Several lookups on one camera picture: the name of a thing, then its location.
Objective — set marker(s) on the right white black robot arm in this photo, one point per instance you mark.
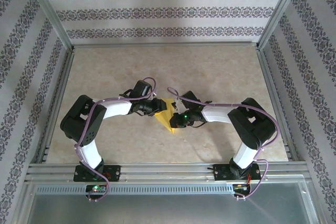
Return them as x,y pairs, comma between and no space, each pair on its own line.
216,113

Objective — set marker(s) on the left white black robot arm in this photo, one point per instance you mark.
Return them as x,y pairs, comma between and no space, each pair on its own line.
118,107

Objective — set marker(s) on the grey metal sheet panel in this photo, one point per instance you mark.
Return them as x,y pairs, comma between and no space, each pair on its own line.
168,211

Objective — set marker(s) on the controller board with green light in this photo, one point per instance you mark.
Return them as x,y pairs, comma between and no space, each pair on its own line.
97,188

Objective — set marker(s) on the long aluminium mounting rail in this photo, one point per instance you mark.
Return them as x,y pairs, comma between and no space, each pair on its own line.
168,171

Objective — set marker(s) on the short aluminium table rail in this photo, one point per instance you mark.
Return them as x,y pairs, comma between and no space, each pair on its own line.
165,44

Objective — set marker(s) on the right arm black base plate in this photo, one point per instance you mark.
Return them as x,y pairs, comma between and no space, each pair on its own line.
220,172

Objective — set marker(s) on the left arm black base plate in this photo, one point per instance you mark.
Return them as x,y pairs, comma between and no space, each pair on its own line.
114,172

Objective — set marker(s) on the aluminium frame post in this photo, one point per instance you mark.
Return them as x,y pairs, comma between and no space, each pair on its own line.
50,11
280,11

